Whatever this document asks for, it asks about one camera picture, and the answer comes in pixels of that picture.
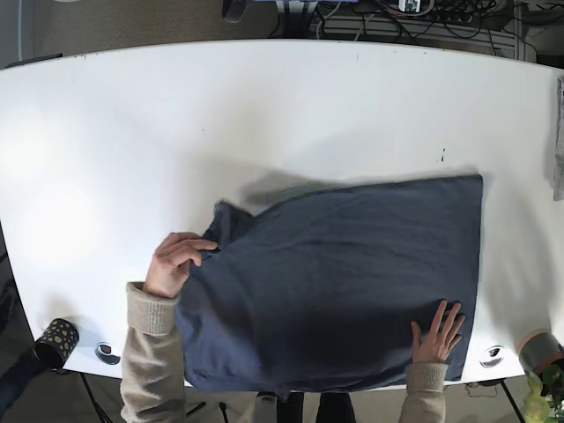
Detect grey T-shirt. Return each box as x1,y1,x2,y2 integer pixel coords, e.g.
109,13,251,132
553,78,564,202

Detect person's left hand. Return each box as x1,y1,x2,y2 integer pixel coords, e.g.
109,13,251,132
143,233,218,299

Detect dark blue T-shirt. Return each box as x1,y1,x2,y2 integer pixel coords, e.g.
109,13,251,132
175,174,483,396

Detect left silver table grommet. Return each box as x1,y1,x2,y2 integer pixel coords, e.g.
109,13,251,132
94,343,121,366

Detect left beige sweater forearm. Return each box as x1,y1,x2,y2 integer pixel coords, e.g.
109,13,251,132
120,282,185,422

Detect black gold spotted cup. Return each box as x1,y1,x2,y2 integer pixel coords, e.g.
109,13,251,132
34,318,80,370

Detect green potted plant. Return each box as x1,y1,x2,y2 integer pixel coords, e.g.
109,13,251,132
523,364,563,423

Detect person's right hand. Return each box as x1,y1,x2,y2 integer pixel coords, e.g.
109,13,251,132
411,300,465,363

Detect right beige sweater forearm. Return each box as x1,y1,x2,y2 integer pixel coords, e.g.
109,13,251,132
398,362,448,423

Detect right silver table grommet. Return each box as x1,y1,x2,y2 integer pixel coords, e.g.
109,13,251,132
479,345,505,368

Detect grey plant pot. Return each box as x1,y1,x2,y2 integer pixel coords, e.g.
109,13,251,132
516,329,563,375

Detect silver table grommet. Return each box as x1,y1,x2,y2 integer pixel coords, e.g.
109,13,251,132
94,343,121,366
479,345,505,368

